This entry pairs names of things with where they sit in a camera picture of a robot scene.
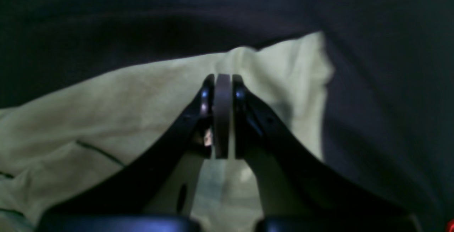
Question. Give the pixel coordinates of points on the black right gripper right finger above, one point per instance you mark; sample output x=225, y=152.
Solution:
x=298, y=192

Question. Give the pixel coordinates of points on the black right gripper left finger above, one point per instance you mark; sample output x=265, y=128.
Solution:
x=155, y=192

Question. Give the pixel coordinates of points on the light green T-shirt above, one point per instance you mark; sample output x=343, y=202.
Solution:
x=58, y=145

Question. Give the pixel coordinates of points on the black table cloth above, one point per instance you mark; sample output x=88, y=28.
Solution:
x=389, y=115

